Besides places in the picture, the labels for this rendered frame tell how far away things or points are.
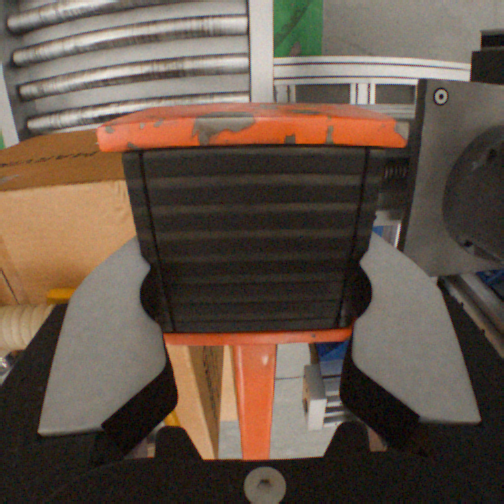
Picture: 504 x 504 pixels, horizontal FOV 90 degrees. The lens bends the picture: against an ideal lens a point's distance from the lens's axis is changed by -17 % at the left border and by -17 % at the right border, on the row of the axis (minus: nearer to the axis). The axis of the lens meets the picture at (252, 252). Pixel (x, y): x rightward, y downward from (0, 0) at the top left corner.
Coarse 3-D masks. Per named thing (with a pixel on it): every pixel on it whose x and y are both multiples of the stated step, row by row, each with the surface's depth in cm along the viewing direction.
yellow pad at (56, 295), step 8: (56, 288) 29; (64, 288) 29; (72, 288) 29; (48, 296) 28; (56, 296) 28; (64, 296) 28; (48, 304) 28; (168, 416) 39; (176, 416) 41; (160, 424) 40; (168, 424) 40; (176, 424) 41; (152, 432) 41
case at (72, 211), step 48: (48, 144) 44; (96, 144) 39; (0, 192) 23; (48, 192) 24; (96, 192) 24; (0, 240) 26; (48, 240) 26; (96, 240) 26; (0, 288) 29; (48, 288) 29; (192, 384) 38; (192, 432) 45
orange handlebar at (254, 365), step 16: (240, 352) 14; (256, 352) 14; (272, 352) 14; (240, 368) 15; (256, 368) 15; (272, 368) 15; (240, 384) 15; (256, 384) 15; (272, 384) 16; (240, 400) 16; (256, 400) 16; (272, 400) 17; (240, 416) 17; (256, 416) 17; (272, 416) 18; (240, 432) 19; (256, 432) 18; (256, 448) 20
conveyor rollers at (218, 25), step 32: (64, 0) 52; (96, 0) 53; (128, 0) 54; (160, 0) 55; (96, 32) 57; (128, 32) 57; (160, 32) 58; (192, 32) 59; (224, 32) 59; (32, 64) 60; (128, 64) 62; (160, 64) 62; (192, 64) 62; (224, 64) 62; (32, 96) 63; (160, 96) 67; (192, 96) 67; (224, 96) 67; (32, 128) 67; (64, 128) 69
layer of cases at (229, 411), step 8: (224, 352) 113; (232, 352) 126; (224, 360) 115; (232, 360) 124; (224, 368) 118; (232, 368) 122; (224, 376) 121; (232, 376) 121; (224, 384) 124; (232, 384) 124; (224, 392) 127; (232, 392) 127; (224, 400) 131; (232, 400) 131; (224, 408) 135; (232, 408) 135; (224, 416) 139; (232, 416) 139
